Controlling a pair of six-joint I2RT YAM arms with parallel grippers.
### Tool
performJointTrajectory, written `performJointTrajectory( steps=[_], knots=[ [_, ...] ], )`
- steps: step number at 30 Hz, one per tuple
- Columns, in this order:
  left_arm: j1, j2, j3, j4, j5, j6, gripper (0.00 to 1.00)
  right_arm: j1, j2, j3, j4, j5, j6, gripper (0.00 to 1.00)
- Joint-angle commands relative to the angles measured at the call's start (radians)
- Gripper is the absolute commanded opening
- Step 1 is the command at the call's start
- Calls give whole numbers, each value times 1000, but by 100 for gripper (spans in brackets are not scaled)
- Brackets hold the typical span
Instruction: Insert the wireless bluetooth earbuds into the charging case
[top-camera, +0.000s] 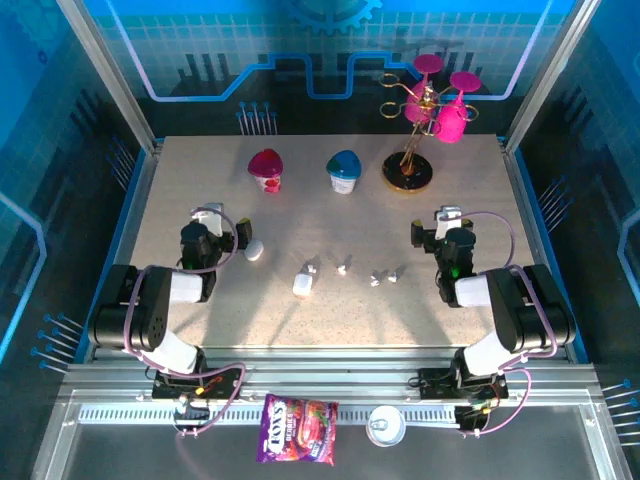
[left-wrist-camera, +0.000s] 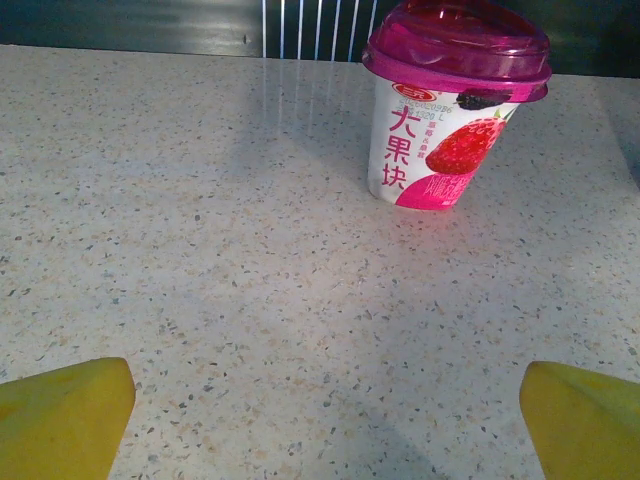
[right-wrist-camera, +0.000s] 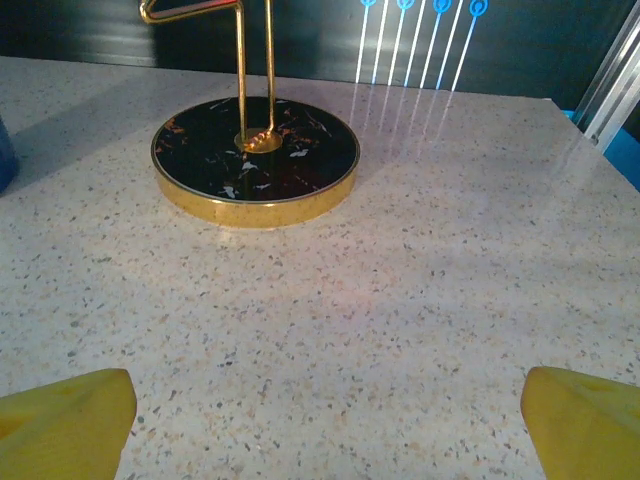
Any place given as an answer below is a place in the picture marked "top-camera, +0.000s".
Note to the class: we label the right aluminium frame post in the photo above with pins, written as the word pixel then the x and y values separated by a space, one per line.
pixel 547 75

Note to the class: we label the silver drink can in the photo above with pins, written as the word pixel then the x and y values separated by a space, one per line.
pixel 385 425

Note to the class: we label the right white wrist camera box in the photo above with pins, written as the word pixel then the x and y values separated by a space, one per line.
pixel 446 217

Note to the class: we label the left black adapter box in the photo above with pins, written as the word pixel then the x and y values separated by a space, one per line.
pixel 192 415

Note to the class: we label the purple candy bag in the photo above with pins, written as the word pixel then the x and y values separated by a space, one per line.
pixel 295 430

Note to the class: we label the pink wine glass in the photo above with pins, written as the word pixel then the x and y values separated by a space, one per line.
pixel 417 107
pixel 450 125

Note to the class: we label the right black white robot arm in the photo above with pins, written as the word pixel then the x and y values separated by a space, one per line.
pixel 520 310

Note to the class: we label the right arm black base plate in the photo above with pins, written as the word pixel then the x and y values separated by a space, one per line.
pixel 432 382

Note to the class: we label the aluminium frame post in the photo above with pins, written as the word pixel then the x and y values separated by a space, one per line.
pixel 547 75
pixel 107 75

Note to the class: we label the left aluminium frame post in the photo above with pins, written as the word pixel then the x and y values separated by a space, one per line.
pixel 107 75

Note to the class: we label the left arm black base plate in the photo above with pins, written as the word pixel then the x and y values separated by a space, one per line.
pixel 222 386

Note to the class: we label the aluminium frame beam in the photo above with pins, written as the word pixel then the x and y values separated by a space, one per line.
pixel 325 372

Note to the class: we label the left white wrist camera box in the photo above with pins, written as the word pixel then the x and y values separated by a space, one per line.
pixel 212 220

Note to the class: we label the right black adapter box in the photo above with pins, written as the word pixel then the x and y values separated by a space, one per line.
pixel 470 417

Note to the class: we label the black adapter box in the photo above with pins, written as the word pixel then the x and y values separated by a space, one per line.
pixel 470 417
pixel 192 415

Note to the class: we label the blue lid yogurt cup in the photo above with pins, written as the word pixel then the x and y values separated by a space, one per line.
pixel 344 175

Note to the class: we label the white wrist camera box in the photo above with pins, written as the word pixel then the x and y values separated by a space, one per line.
pixel 212 220
pixel 446 217

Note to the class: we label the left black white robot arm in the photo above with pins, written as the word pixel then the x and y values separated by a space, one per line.
pixel 150 310

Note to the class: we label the pink lid yogurt cup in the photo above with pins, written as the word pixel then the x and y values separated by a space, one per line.
pixel 267 172

